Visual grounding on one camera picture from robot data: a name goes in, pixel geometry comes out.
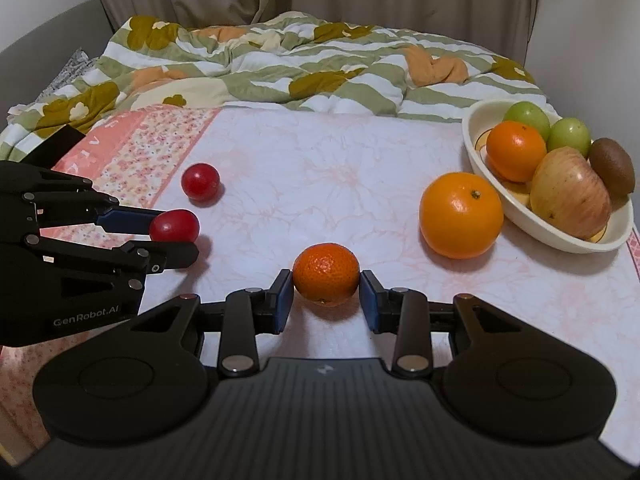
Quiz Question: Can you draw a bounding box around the medium orange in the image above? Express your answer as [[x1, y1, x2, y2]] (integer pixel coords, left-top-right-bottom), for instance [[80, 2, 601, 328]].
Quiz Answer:
[[419, 172, 504, 260]]

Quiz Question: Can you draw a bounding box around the brown kiwi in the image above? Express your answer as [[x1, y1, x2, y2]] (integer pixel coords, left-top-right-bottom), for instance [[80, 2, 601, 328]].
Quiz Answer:
[[588, 137, 636, 198]]

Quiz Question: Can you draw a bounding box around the green apple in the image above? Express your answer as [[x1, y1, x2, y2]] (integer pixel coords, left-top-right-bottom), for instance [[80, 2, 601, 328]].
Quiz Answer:
[[546, 117, 593, 157], [502, 101, 552, 143]]

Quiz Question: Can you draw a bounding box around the cream bowl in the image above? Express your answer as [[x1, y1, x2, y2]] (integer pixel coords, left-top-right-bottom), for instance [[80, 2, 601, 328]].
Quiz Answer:
[[461, 100, 635, 254]]

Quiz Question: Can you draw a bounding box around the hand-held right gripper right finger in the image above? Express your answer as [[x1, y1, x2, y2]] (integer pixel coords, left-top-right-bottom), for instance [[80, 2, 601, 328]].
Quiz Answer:
[[360, 270, 526, 376]]

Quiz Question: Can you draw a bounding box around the large orange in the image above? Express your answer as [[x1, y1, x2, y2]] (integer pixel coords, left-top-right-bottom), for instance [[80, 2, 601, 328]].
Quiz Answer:
[[486, 121, 548, 183]]

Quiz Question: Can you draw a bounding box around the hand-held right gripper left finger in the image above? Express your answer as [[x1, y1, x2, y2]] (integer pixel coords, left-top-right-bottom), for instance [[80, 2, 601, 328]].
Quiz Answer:
[[127, 269, 293, 377]]

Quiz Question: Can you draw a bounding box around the red yellow apple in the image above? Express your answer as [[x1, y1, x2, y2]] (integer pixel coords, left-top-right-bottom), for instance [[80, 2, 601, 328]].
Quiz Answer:
[[530, 146, 613, 240]]

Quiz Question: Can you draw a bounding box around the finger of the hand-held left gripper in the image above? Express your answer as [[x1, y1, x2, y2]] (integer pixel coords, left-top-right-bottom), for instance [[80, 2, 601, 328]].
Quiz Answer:
[[0, 161, 166, 235], [25, 235, 199, 291]]

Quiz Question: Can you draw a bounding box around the green floral quilt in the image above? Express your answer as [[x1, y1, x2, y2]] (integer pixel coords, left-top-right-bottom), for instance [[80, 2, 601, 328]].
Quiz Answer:
[[0, 12, 558, 161]]

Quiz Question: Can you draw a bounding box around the small mandarin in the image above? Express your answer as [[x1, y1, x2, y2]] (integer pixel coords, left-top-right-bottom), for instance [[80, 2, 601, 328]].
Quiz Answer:
[[292, 243, 361, 307]]

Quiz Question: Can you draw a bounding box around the grey patterned pillow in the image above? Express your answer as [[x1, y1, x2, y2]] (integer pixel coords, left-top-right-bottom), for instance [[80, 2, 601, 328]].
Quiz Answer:
[[37, 49, 98, 103]]

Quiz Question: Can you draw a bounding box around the pink floral tablecloth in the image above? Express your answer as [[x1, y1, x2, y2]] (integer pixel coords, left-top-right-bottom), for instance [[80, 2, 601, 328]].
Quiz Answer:
[[0, 102, 640, 461]]

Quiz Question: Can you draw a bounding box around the grey padded headboard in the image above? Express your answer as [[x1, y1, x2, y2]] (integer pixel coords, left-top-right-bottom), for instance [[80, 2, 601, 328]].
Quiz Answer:
[[0, 0, 113, 111]]

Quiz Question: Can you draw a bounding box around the red cherry tomato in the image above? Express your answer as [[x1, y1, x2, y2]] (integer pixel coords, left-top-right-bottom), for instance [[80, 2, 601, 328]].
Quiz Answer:
[[181, 162, 221, 203], [149, 211, 201, 245]]

